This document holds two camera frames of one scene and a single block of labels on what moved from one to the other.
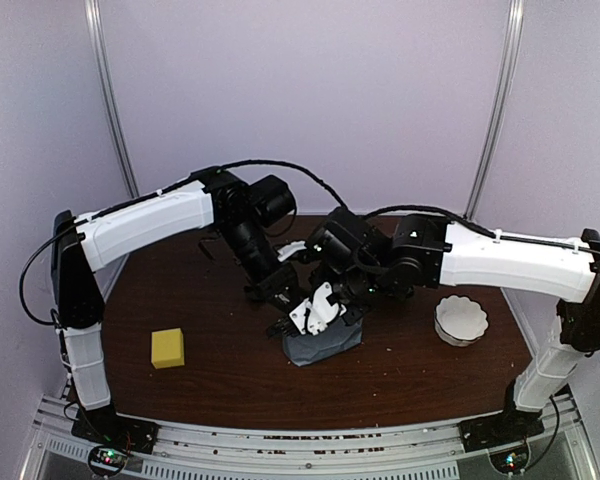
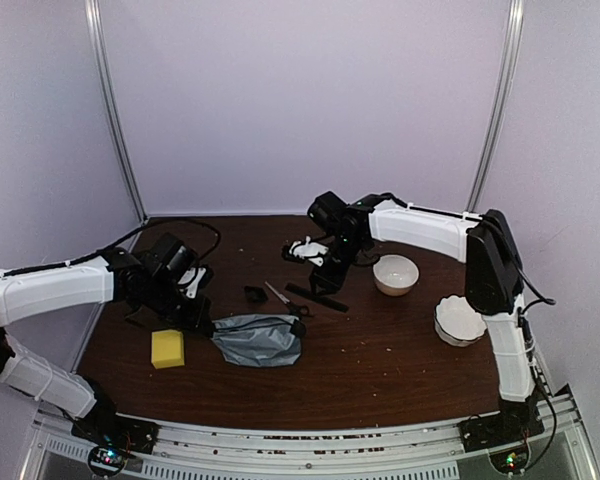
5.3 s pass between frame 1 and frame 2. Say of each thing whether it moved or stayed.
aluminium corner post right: stayed
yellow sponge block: stayed
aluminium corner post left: stayed
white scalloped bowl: stayed
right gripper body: moved
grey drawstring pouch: moved
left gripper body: moved
